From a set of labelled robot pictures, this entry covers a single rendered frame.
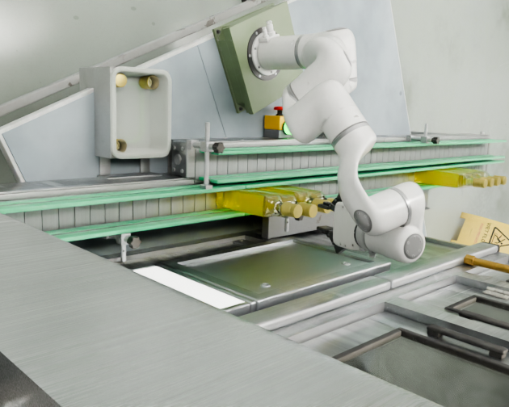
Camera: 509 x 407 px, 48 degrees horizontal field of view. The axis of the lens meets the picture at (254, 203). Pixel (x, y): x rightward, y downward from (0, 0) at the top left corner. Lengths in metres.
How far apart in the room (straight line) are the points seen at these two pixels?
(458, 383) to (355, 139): 0.47
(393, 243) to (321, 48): 0.45
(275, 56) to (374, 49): 0.72
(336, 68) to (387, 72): 1.15
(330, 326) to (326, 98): 0.45
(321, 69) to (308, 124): 0.15
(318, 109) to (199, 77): 0.60
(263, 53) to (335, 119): 0.61
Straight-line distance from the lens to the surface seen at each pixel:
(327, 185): 1.93
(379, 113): 2.36
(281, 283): 1.27
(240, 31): 1.69
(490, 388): 1.02
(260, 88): 1.75
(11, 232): 0.16
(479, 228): 4.76
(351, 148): 1.12
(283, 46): 1.66
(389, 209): 1.07
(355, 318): 1.20
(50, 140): 1.46
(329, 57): 1.26
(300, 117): 1.18
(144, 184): 1.44
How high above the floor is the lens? 2.08
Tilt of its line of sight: 45 degrees down
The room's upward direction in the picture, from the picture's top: 102 degrees clockwise
